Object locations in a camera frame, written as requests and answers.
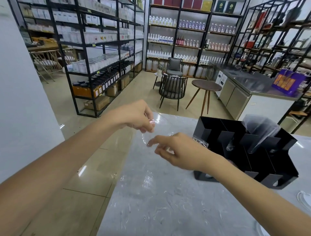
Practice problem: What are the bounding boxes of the black cup organizer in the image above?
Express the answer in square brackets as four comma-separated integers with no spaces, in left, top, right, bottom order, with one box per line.
[193,116,299,190]

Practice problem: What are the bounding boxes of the wide cardboard box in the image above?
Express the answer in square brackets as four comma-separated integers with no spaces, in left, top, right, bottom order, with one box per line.
[84,95,110,111]

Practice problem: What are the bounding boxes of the light wooden chair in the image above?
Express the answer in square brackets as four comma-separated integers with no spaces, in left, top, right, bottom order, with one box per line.
[58,47,78,68]
[30,50,63,84]

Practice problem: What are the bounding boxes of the rows of white containers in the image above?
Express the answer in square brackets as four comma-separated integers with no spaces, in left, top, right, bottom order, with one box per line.
[19,0,144,73]

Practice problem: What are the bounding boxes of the black slatted chair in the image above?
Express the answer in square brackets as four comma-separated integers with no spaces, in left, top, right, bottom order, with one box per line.
[159,73,188,112]

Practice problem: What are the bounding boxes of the black metal shelf rack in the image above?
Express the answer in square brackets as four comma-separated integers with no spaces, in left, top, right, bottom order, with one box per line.
[145,0,243,79]
[228,0,311,134]
[46,0,146,118]

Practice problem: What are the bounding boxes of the round wooden side table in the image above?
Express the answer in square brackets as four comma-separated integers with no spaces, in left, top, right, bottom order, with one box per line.
[186,79,223,116]

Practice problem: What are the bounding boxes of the person's left hand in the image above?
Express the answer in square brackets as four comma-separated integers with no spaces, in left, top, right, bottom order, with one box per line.
[102,99,156,134]

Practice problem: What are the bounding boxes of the person's right forearm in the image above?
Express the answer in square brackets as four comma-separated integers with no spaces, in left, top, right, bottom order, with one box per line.
[206,155,311,236]

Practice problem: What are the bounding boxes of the clear plastic wrap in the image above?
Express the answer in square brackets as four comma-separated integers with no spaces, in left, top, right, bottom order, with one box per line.
[111,112,209,197]

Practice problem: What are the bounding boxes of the rows of pink bottles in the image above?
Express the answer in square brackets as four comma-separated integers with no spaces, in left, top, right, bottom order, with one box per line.
[175,19,236,64]

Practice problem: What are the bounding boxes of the stainless steel counter cabinet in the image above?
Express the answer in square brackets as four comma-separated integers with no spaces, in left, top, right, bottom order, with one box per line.
[217,69,303,122]

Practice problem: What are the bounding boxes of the rows of white bottles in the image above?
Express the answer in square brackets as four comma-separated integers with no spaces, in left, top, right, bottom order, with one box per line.
[147,15,177,60]

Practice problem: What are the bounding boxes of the white carton dark label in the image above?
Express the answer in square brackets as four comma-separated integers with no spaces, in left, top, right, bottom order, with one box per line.
[215,70,224,87]
[218,74,228,98]

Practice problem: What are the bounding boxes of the row of dark labelled bottles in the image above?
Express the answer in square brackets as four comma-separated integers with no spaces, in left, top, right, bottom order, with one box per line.
[91,61,134,92]

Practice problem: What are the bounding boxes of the large white cabinet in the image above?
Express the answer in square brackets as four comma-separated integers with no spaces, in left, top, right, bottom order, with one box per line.
[0,0,65,184]

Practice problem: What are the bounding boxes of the roll of clear plastic sleeves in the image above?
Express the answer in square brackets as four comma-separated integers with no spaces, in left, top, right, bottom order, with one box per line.
[242,114,281,154]

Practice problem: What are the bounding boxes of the grey cushioned chair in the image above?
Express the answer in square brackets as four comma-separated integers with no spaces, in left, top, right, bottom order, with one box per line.
[166,57,183,77]

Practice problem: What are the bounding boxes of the person's left forearm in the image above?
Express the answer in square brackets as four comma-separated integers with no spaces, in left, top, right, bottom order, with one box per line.
[0,113,122,236]

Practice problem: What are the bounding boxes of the person's right hand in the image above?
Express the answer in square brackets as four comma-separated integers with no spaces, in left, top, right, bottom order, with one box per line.
[146,132,225,173]

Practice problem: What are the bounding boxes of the small white round table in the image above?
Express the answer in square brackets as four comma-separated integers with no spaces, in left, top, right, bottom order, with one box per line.
[152,72,166,90]

